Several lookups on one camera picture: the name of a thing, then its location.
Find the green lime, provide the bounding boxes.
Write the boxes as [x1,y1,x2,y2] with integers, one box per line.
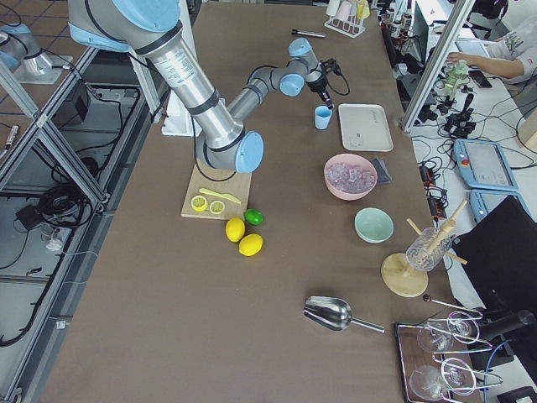
[243,208,264,226]

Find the yellow plastic knife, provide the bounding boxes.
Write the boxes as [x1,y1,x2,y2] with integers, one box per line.
[199,187,242,205]

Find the wooden cup stand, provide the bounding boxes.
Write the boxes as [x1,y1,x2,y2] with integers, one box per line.
[381,200,467,297]

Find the clear glass on stand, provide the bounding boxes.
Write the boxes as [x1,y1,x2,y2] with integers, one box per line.
[406,228,451,272]

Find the seated person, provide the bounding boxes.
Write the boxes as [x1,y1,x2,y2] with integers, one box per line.
[446,15,536,84]

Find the steel ice scoop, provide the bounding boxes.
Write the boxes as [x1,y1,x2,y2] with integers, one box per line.
[303,296,385,333]

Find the lower lemon half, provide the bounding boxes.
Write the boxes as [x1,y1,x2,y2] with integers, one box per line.
[190,195,209,212]

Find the wine glass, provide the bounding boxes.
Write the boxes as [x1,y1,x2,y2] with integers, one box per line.
[417,311,493,354]
[409,358,503,402]

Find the lemon half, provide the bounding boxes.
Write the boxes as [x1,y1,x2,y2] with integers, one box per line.
[208,200,226,215]
[190,195,209,212]

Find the white wire cup rack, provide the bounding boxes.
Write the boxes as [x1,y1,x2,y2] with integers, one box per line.
[324,0,370,39]

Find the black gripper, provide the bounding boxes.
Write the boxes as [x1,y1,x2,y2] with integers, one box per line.
[307,69,333,110]

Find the lower whole lemon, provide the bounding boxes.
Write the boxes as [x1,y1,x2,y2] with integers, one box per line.
[238,233,263,257]

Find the grey folded cloth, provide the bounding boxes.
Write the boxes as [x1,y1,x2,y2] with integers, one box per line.
[369,157,393,185]

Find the pink bowl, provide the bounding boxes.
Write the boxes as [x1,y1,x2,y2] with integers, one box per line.
[323,154,378,201]

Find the light blue plastic cup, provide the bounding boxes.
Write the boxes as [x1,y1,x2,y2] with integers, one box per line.
[314,105,332,130]

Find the whole lemon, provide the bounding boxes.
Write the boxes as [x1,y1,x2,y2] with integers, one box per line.
[238,233,263,257]
[225,217,246,243]

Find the blue teach pendant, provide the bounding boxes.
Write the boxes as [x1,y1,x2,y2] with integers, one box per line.
[453,139,519,191]
[469,189,524,223]

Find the wooden cutting board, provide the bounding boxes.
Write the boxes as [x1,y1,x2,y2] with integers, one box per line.
[181,160,252,220]

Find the upper lemon half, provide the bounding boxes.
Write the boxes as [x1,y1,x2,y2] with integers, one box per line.
[208,200,226,215]

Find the pile of clear ice cubes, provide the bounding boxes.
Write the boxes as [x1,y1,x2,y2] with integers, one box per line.
[325,163,376,194]

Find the beige rabbit tray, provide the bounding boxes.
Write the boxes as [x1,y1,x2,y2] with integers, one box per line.
[338,103,394,152]

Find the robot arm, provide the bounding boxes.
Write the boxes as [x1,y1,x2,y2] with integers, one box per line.
[1,24,53,82]
[68,1,333,173]

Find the wine glass lower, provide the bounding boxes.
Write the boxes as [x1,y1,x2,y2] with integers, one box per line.
[409,358,503,402]

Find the wine glass upper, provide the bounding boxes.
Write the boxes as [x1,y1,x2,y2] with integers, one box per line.
[417,311,493,354]

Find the steel muddler with black tip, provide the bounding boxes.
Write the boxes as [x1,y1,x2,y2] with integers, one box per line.
[291,29,326,39]

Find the upper whole lemon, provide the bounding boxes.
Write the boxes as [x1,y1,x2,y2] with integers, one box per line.
[225,217,246,243]

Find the green bowl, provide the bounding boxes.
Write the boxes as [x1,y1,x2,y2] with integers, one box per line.
[354,207,394,243]

